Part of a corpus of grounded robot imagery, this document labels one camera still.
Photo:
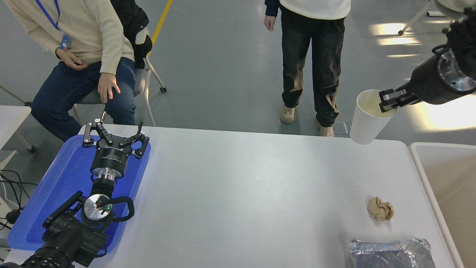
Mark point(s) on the person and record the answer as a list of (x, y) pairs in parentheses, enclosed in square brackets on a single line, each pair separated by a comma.
[(308, 56), (85, 29)]

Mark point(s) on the grey seat chair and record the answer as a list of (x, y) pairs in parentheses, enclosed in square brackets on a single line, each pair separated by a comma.
[(139, 80)]

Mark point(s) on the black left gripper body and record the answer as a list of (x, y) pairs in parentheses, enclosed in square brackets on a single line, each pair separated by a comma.
[(109, 158)]

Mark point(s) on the silver foil tray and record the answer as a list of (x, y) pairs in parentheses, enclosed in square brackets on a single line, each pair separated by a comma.
[(386, 253)]

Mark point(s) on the black power plug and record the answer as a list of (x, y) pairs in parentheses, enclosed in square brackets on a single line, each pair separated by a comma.
[(13, 216)]

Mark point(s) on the white side table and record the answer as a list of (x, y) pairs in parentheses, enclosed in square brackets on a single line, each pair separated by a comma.
[(11, 119)]

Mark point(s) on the person's right hand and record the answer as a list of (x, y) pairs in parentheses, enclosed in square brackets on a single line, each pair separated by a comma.
[(70, 61), (270, 23)]

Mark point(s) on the large pale bin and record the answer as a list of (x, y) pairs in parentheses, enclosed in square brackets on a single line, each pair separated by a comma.
[(453, 193)]

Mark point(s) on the metal floor plate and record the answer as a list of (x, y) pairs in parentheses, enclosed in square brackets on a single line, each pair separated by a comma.
[(341, 128)]

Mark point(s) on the blue plastic tray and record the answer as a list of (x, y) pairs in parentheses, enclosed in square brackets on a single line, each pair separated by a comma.
[(55, 186)]

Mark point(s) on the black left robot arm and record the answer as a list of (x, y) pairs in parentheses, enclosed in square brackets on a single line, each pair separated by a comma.
[(70, 238)]

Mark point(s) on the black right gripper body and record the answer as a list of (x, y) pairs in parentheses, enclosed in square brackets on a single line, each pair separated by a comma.
[(431, 83)]

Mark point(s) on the white-legged wheeled chair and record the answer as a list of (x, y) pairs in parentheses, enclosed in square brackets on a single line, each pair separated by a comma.
[(416, 16)]

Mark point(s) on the person's left hand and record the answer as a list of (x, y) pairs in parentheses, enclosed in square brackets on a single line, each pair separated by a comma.
[(108, 85)]

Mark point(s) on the black jacket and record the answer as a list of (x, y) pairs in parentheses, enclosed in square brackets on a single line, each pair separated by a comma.
[(130, 18)]

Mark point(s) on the crumpled tan paper ball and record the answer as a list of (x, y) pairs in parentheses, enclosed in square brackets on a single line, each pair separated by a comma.
[(380, 209)]

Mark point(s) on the white paper cup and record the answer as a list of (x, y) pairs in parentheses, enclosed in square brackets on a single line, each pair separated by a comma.
[(366, 126)]

